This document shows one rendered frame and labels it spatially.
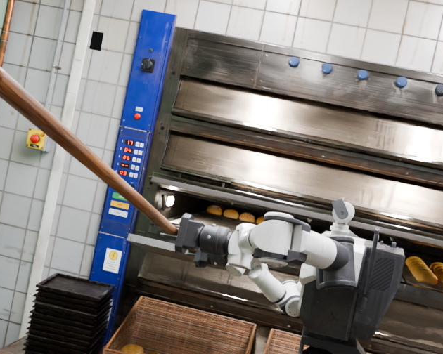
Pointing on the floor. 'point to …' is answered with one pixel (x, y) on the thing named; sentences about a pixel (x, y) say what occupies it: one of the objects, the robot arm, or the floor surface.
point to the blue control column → (145, 81)
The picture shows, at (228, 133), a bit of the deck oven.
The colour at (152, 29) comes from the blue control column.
